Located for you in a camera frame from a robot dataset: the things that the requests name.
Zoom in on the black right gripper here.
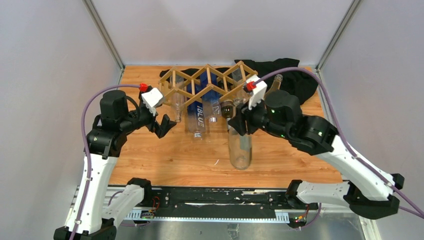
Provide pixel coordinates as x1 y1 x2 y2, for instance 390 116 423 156
227 92 292 141

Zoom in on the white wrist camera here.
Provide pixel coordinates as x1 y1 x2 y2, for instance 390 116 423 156
141 87 164 117
246 74 267 110

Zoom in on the dark brown wine bottle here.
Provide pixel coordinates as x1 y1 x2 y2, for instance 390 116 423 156
220 100 235 131

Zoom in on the purple cable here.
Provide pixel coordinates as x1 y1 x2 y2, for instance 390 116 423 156
67 83 148 240
245 66 424 220

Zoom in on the clear bottle with silver label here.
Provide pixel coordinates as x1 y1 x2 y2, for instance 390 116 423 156
228 127 252 170

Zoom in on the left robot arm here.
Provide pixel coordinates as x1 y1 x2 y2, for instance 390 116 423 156
53 86 176 240

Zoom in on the small clear glass bottle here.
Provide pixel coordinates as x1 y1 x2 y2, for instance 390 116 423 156
231 69 251 107

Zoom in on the black cloth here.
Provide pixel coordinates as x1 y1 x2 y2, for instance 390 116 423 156
159 58 318 104

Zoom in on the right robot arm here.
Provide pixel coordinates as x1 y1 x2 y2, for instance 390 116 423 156
229 90 405 220

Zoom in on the clear bottle with black label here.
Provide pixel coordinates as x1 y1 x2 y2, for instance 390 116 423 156
264 74 283 99

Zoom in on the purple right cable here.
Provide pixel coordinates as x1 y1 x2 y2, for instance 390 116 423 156
245 66 424 220

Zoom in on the blue labelled clear bottle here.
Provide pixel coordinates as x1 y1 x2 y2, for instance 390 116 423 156
187 100 206 141

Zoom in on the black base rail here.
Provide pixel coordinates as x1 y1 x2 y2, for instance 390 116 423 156
125 186 318 224

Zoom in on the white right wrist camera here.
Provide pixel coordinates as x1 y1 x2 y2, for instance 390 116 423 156
246 74 267 110

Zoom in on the clear glass bottle left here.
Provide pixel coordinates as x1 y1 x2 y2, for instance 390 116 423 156
170 75 185 123

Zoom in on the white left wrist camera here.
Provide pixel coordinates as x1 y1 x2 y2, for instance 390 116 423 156
141 87 164 117

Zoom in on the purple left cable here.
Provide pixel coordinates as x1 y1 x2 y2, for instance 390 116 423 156
67 83 148 240

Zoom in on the wooden lattice wine rack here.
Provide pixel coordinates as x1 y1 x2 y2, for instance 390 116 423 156
158 61 258 107

